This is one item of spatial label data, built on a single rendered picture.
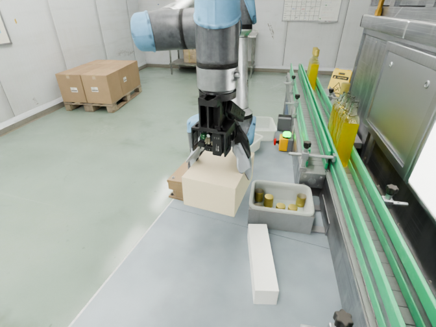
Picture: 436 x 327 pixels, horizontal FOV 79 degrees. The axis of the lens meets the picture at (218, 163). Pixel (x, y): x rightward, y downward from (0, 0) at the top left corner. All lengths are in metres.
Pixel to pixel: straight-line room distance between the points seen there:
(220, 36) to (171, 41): 0.15
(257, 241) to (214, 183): 0.37
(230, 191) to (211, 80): 0.22
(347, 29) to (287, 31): 1.29
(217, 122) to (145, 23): 0.24
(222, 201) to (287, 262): 0.41
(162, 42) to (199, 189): 0.31
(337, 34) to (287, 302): 6.56
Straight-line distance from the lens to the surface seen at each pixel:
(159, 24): 0.58
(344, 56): 7.14
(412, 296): 0.75
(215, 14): 0.46
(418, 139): 0.93
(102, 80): 4.34
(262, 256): 0.82
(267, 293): 0.77
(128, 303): 0.84
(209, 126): 0.49
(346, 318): 0.53
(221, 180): 0.55
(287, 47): 6.95
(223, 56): 0.47
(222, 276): 0.85
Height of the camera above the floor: 1.44
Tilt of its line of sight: 31 degrees down
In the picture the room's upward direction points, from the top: straight up
